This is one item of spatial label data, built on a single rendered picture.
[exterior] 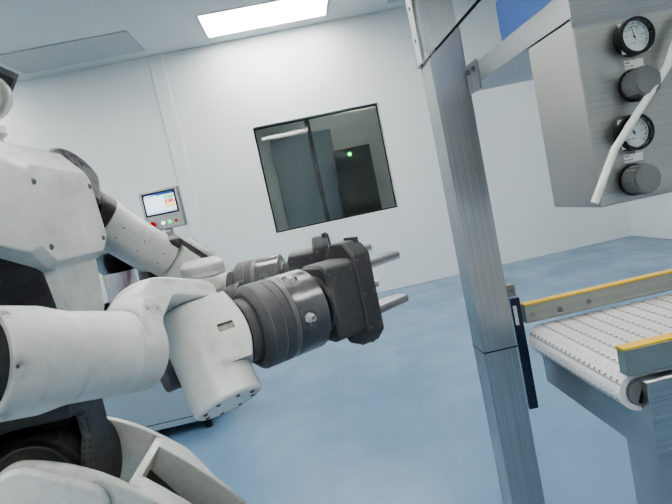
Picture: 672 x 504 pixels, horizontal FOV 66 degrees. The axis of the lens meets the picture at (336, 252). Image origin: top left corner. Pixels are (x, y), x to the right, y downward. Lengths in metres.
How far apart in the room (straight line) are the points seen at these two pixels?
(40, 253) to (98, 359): 0.30
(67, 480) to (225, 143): 5.06
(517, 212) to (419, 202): 1.10
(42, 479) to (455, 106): 0.79
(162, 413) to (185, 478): 2.29
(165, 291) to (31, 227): 0.25
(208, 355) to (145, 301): 0.08
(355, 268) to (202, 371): 0.20
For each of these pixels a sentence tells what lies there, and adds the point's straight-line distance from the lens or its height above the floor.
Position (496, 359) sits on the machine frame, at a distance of 0.96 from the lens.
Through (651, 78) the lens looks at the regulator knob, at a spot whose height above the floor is 1.17.
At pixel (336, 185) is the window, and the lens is 5.70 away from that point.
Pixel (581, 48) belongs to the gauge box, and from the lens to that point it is 0.64.
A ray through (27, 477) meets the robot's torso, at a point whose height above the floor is 0.87.
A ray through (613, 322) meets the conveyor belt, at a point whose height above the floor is 0.84.
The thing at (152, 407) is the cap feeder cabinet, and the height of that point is 0.20.
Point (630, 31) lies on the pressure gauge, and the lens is 0.65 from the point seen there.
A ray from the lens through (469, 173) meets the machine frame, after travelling 0.90.
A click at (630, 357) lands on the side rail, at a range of 0.71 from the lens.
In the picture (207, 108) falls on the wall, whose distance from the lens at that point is 5.74.
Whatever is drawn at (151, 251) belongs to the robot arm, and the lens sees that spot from 1.04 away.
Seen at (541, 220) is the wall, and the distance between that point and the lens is 6.20.
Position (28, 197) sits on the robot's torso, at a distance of 0.68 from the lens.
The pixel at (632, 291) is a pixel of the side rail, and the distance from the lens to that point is 1.03.
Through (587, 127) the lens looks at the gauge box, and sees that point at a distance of 0.63.
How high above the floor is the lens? 1.12
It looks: 6 degrees down
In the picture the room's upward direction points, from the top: 12 degrees counter-clockwise
